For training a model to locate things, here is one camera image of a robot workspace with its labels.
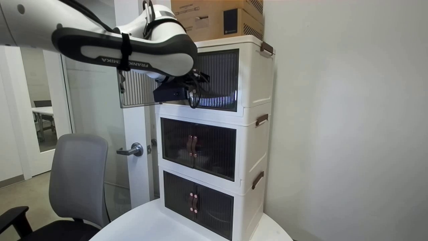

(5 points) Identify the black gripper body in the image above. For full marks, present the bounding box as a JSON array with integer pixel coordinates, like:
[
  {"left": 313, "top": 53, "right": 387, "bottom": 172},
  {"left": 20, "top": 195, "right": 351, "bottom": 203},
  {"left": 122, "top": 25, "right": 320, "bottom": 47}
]
[{"left": 153, "top": 74, "right": 201, "bottom": 110}]

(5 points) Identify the dark translucent ribbed cabinet door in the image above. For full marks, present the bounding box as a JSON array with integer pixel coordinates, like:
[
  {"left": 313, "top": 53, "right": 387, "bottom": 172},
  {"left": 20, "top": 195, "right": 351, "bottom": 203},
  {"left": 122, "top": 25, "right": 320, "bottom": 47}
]
[
  {"left": 194, "top": 49, "right": 241, "bottom": 114},
  {"left": 192, "top": 125, "right": 238, "bottom": 183},
  {"left": 192, "top": 184, "right": 236, "bottom": 241},
  {"left": 159, "top": 117, "right": 196, "bottom": 173},
  {"left": 162, "top": 171, "right": 196, "bottom": 225},
  {"left": 119, "top": 70, "right": 158, "bottom": 110}
]

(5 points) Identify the white three-tier plastic cabinet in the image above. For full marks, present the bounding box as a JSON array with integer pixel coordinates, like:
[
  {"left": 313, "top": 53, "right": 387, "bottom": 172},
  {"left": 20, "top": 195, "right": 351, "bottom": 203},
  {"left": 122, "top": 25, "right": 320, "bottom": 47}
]
[{"left": 155, "top": 34, "right": 277, "bottom": 241}]

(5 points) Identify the white cabinet panel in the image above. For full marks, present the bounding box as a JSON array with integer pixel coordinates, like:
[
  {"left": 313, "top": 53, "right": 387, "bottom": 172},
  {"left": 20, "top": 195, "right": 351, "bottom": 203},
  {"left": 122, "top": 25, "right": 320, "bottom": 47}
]
[{"left": 42, "top": 45, "right": 155, "bottom": 220}]

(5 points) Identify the small white object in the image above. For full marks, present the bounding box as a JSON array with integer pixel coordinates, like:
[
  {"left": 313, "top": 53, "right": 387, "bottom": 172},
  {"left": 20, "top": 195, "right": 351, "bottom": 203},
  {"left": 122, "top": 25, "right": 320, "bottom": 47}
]
[{"left": 186, "top": 88, "right": 202, "bottom": 110}]

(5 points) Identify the cardboard box with black print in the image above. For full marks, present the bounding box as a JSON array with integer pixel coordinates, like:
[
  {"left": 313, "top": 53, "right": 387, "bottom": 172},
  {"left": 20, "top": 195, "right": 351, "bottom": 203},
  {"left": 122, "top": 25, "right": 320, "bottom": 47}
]
[{"left": 170, "top": 0, "right": 266, "bottom": 43}]

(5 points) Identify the grey office chair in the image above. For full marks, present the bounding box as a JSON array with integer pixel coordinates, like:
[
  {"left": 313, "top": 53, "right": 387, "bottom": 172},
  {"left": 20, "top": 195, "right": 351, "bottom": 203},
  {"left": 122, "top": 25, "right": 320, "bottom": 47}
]
[{"left": 0, "top": 133, "right": 111, "bottom": 241}]

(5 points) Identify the white background table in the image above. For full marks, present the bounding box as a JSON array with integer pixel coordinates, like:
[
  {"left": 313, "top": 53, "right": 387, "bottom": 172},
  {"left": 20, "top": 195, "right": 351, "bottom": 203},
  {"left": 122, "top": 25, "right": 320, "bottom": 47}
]
[{"left": 31, "top": 105, "right": 56, "bottom": 137}]

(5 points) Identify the brown cabinet side handle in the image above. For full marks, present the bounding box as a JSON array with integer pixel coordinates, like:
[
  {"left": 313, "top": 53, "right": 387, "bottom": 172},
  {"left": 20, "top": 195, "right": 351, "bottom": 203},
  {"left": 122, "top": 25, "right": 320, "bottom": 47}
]
[
  {"left": 260, "top": 41, "right": 276, "bottom": 57},
  {"left": 254, "top": 113, "right": 270, "bottom": 129},
  {"left": 250, "top": 171, "right": 266, "bottom": 191}
]

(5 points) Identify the silver lever door handle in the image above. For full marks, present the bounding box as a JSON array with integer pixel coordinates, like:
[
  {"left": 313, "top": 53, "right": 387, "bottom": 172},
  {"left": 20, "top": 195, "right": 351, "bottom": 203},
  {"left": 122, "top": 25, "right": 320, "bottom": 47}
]
[{"left": 115, "top": 141, "right": 146, "bottom": 159}]

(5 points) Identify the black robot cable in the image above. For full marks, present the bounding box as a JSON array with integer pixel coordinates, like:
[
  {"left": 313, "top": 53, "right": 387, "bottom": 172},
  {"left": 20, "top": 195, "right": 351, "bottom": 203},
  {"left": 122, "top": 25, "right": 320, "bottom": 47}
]
[{"left": 59, "top": 0, "right": 123, "bottom": 35}]

